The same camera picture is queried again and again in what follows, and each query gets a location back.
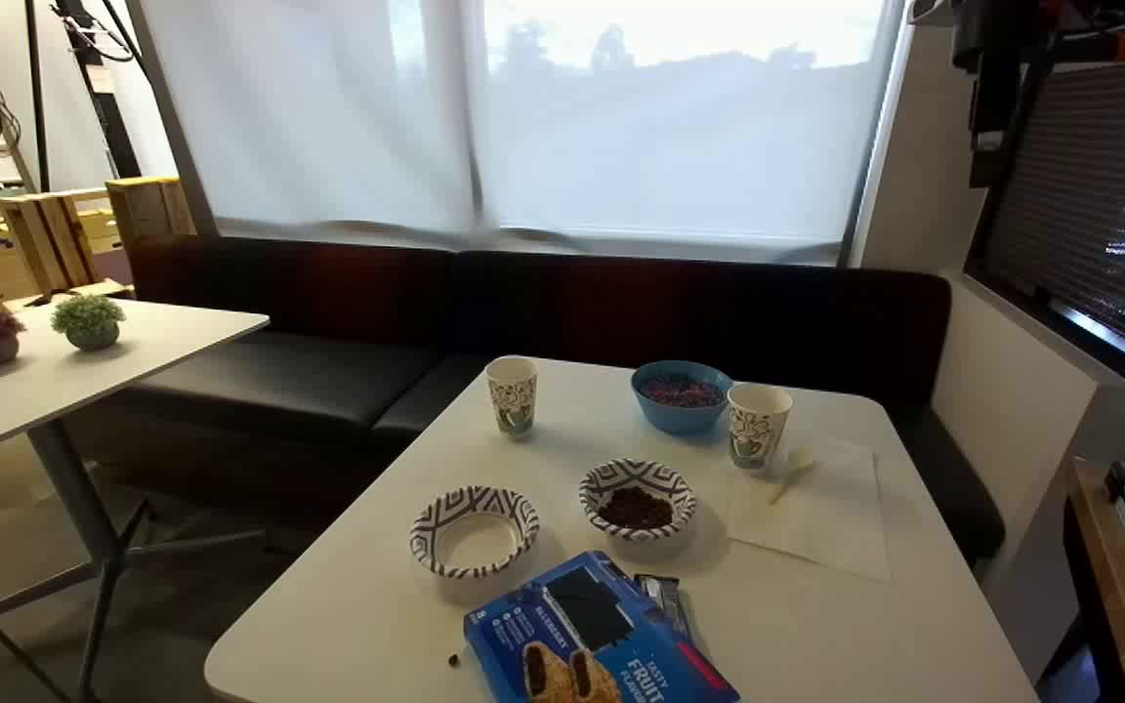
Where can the patterned paper cup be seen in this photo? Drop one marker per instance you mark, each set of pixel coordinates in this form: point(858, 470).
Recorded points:
point(511, 394)
point(759, 422)

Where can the blue bowl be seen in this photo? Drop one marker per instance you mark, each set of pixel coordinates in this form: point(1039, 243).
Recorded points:
point(682, 416)

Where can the zebra striped empty bowl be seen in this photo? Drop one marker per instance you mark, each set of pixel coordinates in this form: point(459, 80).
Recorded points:
point(440, 511)

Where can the black bench sofa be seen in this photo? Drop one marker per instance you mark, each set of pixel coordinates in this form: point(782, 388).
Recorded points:
point(329, 373)

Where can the white roller blind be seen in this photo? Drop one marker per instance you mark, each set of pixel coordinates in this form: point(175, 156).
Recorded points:
point(682, 129)
point(312, 117)

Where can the small wooden stick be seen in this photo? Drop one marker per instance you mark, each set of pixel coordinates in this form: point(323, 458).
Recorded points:
point(789, 480)

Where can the silver foil wrapper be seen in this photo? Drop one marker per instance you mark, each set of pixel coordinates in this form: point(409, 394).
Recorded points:
point(670, 604)

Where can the blue fruit bar box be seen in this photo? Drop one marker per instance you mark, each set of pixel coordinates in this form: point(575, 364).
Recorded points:
point(526, 629)

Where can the white paper napkin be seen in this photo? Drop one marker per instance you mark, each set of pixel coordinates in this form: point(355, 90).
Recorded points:
point(837, 511)

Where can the wooden cabinet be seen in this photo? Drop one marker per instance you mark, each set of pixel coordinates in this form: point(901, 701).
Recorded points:
point(145, 217)

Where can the green potted plant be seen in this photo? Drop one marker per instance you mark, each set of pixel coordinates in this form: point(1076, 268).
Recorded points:
point(91, 323)

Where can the white side table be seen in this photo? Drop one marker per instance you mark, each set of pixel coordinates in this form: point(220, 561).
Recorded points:
point(54, 376)

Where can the black metal stand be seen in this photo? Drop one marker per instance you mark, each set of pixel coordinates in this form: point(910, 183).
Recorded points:
point(996, 80)

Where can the black tripod stand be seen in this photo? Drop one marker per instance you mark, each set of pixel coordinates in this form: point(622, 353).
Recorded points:
point(97, 90)

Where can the black framed window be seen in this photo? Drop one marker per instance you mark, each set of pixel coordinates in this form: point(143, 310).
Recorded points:
point(1083, 195)

